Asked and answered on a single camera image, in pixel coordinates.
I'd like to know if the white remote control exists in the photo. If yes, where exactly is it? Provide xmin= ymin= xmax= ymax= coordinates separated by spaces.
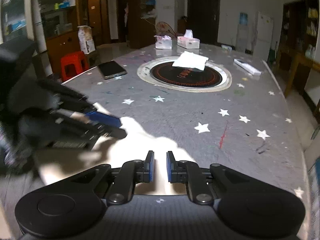
xmin=234 ymin=59 xmax=261 ymax=76

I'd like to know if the polka dot play tent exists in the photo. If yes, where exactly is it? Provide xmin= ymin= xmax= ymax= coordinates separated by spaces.
xmin=155 ymin=21 xmax=176 ymax=38

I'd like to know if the small white pink box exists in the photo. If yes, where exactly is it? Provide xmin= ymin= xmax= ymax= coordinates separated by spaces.
xmin=154 ymin=35 xmax=172 ymax=50

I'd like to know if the round induction cooktop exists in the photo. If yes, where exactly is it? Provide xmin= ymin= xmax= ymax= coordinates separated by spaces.
xmin=137 ymin=56 xmax=232 ymax=93

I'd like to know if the red plastic stool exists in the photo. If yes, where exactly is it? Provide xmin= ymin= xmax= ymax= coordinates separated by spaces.
xmin=60 ymin=51 xmax=89 ymax=82

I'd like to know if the white refrigerator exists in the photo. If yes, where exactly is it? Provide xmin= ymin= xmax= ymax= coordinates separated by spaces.
xmin=253 ymin=11 xmax=273 ymax=61

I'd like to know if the water dispenser with blue bottle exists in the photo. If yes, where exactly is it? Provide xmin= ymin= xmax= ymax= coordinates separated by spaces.
xmin=235 ymin=12 xmax=249 ymax=53

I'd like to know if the white paper bag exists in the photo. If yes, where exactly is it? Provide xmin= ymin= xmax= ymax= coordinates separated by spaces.
xmin=78 ymin=25 xmax=95 ymax=55

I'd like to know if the white pink tissue box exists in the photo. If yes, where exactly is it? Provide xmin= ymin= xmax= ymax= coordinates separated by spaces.
xmin=177 ymin=29 xmax=200 ymax=49

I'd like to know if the cream sweater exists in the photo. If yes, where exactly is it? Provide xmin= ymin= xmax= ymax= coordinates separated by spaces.
xmin=34 ymin=102 xmax=198 ymax=197

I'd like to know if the white tissue paper sheet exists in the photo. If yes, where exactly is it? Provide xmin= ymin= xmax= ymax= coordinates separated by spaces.
xmin=172 ymin=51 xmax=209 ymax=71

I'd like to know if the black smartphone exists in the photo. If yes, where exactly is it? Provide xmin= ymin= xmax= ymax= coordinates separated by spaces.
xmin=97 ymin=61 xmax=127 ymax=80

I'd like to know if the dark wooden side table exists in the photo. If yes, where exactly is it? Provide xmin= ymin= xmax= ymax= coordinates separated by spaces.
xmin=273 ymin=43 xmax=320 ymax=111

